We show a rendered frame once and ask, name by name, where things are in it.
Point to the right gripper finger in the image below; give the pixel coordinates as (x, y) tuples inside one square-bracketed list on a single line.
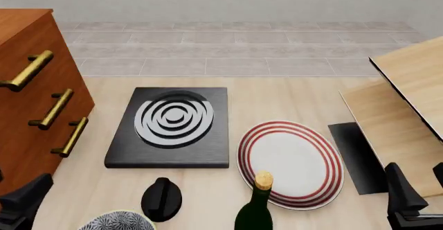
[(439, 174), (401, 191)]

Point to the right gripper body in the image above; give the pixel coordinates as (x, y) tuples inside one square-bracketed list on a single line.
[(415, 223)]

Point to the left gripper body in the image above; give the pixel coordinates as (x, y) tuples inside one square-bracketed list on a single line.
[(15, 222)]

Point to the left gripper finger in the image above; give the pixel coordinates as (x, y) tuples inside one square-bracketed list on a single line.
[(1, 175), (29, 196)]

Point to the wooden cabinet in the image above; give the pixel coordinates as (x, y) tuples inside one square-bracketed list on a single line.
[(24, 115)]

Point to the black-white patterned bowl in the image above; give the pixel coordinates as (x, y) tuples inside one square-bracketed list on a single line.
[(117, 222)]

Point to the pale wooden rack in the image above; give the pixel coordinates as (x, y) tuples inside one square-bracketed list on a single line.
[(391, 126)]

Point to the flat black stove plate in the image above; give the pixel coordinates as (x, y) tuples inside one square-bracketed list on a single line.
[(128, 147)]

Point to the white plate with red rings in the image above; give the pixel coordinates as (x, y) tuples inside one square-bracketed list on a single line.
[(290, 162)]

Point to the round black stove knob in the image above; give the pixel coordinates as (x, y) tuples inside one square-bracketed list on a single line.
[(161, 201)]

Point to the dark green corked bottle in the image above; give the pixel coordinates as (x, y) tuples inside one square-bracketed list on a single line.
[(254, 209)]

